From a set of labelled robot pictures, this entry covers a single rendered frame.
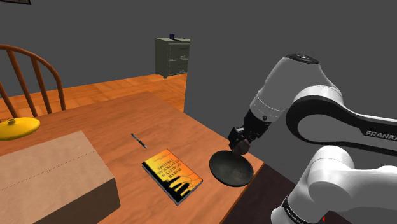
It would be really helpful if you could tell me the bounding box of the black round plate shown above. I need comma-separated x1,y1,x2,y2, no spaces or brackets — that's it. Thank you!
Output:
209,150,254,188

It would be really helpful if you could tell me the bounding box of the orange and black book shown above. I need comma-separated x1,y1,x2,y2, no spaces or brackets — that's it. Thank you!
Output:
142,148,204,206

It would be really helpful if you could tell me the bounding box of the grey green drawer cabinet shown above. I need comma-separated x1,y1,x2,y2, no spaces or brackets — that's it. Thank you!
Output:
155,33,192,80

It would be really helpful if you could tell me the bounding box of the black pen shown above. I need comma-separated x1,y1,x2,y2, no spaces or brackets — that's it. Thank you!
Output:
130,132,148,150

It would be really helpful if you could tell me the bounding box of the brown cardboard box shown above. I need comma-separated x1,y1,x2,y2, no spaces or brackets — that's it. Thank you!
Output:
0,130,122,224

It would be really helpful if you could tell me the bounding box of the wooden spindle chair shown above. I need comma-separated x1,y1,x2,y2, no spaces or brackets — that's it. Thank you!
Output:
0,44,67,120

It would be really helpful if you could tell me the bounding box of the yellow round lid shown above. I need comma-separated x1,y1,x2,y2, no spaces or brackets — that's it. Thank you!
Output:
0,117,41,142

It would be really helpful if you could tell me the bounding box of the dark framed wall picture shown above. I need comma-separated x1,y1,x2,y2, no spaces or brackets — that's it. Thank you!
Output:
0,0,32,6

